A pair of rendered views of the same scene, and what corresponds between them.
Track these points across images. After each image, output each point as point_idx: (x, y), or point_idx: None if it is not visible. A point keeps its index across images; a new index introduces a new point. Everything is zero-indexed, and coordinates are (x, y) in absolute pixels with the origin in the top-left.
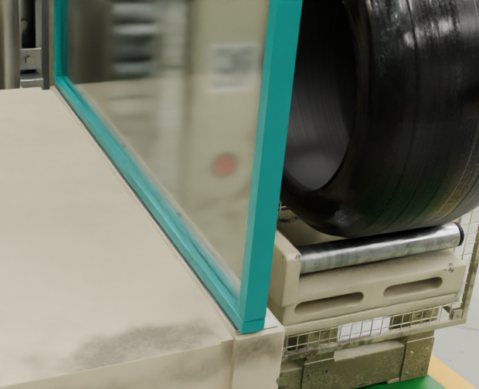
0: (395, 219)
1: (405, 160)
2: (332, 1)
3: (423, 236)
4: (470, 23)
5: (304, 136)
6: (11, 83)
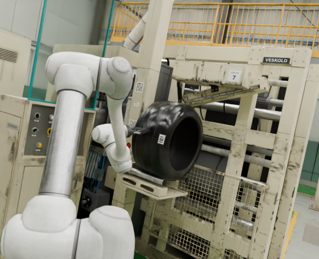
0: (137, 160)
1: (132, 141)
2: (195, 138)
3: (154, 177)
4: (152, 115)
5: (175, 166)
6: None
